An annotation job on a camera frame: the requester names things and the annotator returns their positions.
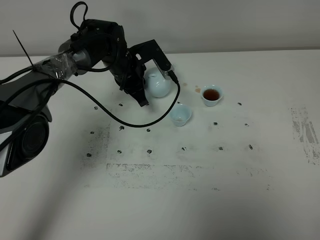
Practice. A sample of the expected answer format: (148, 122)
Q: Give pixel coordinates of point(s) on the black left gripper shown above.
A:
(129, 75)

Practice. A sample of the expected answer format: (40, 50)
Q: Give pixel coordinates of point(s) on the light blue porcelain teapot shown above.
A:
(156, 85)

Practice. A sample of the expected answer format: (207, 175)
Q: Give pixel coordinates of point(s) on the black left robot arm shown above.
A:
(24, 114)

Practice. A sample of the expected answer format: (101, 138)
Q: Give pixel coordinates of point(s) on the near light blue teacup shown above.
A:
(180, 114)

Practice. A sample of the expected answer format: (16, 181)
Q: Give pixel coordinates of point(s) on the light blue teacup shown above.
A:
(180, 114)
(211, 95)

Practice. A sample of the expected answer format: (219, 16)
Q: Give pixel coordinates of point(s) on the far light blue teacup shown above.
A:
(211, 95)

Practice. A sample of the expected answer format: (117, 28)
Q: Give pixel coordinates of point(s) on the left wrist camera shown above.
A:
(150, 50)

